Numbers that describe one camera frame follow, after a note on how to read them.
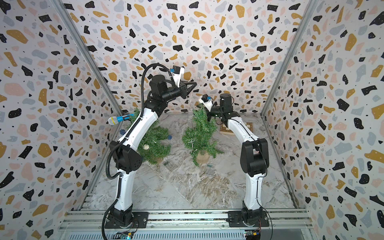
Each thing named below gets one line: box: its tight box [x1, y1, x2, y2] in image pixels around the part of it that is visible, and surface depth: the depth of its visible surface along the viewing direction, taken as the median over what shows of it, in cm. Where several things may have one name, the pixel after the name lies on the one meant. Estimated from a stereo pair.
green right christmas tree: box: [182, 103, 224, 166], surface depth 78 cm
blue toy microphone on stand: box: [107, 113, 135, 126], surface depth 92 cm
